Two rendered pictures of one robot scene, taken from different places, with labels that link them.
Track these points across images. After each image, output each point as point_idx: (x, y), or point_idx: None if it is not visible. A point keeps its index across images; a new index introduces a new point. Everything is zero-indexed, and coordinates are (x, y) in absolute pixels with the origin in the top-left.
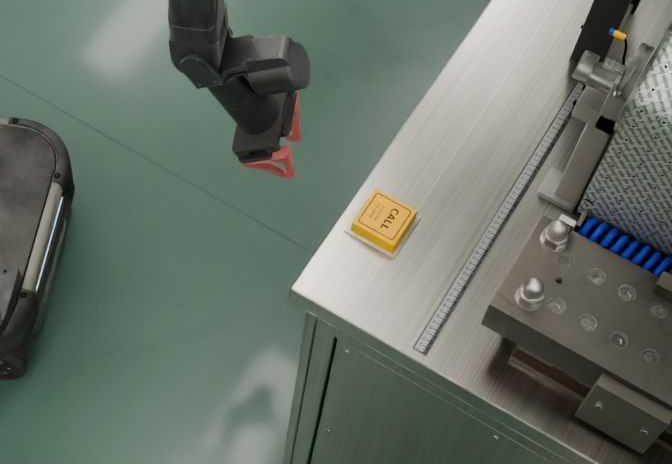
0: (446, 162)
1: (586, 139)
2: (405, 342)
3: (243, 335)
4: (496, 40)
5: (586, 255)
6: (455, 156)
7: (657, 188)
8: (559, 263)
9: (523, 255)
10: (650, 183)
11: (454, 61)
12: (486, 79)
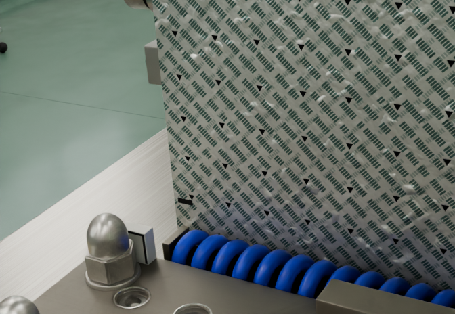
0: (36, 280)
1: None
2: None
3: None
4: (152, 163)
5: (177, 287)
6: (53, 272)
7: (264, 86)
8: (116, 303)
9: (43, 300)
10: (248, 80)
11: (87, 185)
12: (127, 195)
